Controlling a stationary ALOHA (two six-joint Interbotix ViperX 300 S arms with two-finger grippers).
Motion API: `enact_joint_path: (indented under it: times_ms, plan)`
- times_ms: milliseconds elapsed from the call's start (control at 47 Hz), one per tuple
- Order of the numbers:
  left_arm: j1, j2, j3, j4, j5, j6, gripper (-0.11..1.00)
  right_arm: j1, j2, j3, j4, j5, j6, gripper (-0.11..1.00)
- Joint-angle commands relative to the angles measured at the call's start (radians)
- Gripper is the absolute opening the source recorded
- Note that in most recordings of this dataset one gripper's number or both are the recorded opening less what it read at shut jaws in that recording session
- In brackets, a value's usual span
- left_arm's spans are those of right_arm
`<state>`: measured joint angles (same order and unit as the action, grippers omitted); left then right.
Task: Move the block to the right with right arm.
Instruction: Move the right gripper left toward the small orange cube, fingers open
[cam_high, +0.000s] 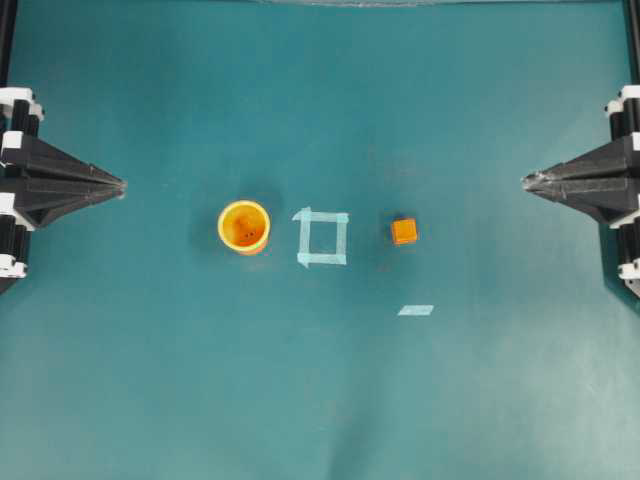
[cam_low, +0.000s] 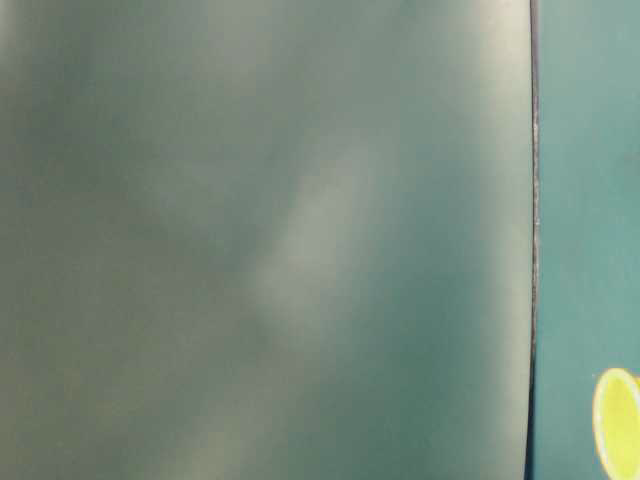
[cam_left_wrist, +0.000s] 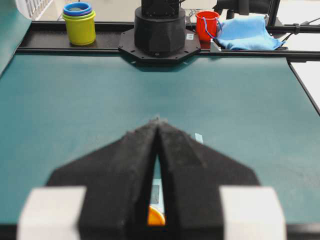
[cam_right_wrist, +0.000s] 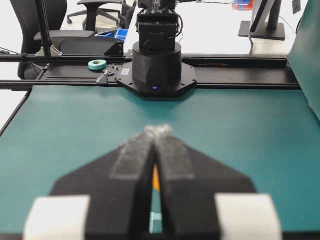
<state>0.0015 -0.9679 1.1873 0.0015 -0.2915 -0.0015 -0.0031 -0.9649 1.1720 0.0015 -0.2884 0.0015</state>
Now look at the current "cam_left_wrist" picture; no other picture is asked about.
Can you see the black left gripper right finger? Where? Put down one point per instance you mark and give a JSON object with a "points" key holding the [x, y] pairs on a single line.
{"points": [[209, 196]]}

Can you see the red bucket with blue handle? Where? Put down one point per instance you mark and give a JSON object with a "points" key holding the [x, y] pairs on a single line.
{"points": [[207, 25]]}

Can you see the small tape strip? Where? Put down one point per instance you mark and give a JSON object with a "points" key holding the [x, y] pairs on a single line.
{"points": [[199, 138]]}

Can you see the blue cloth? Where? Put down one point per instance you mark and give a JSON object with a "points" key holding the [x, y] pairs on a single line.
{"points": [[248, 33]]}

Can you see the orange plastic cup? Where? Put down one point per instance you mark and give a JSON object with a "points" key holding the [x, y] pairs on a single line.
{"points": [[155, 217]]}

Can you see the stacked yellow-green blue cups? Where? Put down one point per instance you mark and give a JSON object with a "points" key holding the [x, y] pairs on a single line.
{"points": [[80, 24]]}

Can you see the black aluminium frame rail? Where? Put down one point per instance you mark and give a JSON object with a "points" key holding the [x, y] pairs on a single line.
{"points": [[48, 37]]}

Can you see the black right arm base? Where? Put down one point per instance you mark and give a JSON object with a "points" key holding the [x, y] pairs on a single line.
{"points": [[160, 34]]}

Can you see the tape square marker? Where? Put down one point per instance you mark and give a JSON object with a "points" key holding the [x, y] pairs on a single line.
{"points": [[157, 198]]}

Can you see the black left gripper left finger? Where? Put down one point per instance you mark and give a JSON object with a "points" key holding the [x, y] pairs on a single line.
{"points": [[97, 196]]}

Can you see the dark green table mat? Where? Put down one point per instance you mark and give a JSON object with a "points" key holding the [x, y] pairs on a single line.
{"points": [[56, 108]]}

